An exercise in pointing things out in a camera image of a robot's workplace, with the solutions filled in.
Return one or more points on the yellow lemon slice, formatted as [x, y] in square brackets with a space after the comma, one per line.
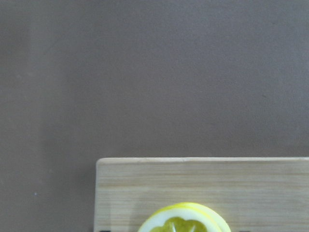
[185, 217]

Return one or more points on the bamboo cutting board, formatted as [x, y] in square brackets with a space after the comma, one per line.
[251, 194]

